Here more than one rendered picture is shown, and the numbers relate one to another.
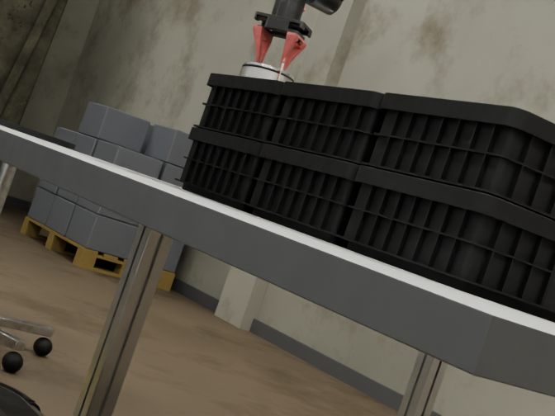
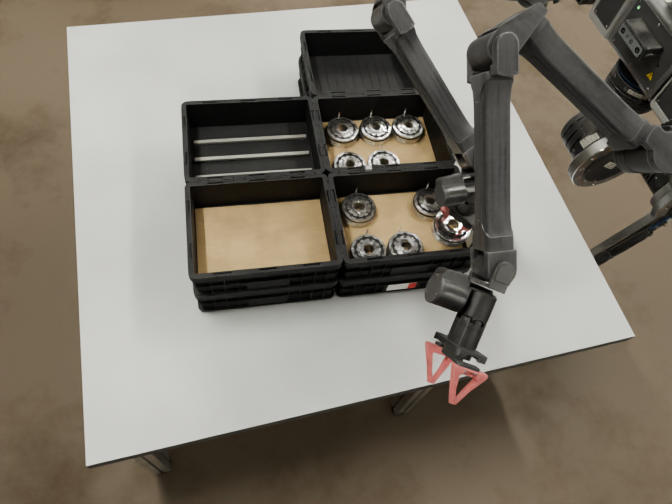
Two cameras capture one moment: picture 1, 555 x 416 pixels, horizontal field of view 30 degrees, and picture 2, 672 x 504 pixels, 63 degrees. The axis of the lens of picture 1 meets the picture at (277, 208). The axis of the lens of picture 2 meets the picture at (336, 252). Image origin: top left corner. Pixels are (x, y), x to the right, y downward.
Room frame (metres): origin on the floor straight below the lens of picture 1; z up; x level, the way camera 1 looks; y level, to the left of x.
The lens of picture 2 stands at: (2.89, -0.05, 2.20)
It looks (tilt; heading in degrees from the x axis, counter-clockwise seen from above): 60 degrees down; 190
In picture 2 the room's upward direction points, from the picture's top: 13 degrees clockwise
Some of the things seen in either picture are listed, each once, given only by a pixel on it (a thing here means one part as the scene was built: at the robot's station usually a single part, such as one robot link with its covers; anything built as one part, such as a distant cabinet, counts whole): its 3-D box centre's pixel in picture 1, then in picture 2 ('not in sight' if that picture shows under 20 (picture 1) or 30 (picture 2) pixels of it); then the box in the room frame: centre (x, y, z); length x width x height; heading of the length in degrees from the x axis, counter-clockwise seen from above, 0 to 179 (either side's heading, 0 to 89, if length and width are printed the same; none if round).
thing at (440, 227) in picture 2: (268, 72); (452, 225); (2.00, 0.10, 0.97); 0.10 x 0.10 x 0.01
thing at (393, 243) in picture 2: not in sight; (406, 246); (2.04, 0.01, 0.86); 0.10 x 0.10 x 0.01
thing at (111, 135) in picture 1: (116, 190); not in sight; (7.03, 1.07, 0.51); 1.05 x 0.68 x 1.01; 35
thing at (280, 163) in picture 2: not in sight; (252, 149); (1.92, -0.53, 0.87); 0.40 x 0.30 x 0.11; 120
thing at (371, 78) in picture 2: (533, 188); (362, 74); (1.46, -0.33, 0.87); 0.40 x 0.30 x 0.11; 120
